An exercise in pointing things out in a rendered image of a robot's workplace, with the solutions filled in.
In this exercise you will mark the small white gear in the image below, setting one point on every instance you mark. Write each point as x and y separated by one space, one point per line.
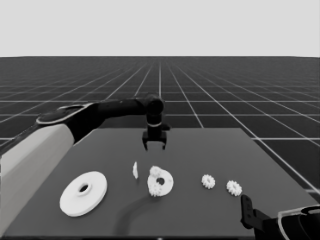
230 189
152 191
152 172
205 182

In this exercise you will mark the small thin T-shaped piece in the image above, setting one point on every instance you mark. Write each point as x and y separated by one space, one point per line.
135 170

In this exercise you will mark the white round carrier with pins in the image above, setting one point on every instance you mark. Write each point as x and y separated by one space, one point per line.
168 182

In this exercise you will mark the large thick white disc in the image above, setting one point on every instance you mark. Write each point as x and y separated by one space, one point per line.
95 196

